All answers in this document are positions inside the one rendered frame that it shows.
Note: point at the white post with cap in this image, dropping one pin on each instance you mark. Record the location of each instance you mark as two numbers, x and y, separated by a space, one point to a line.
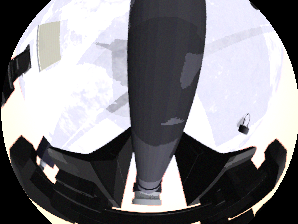
141 198

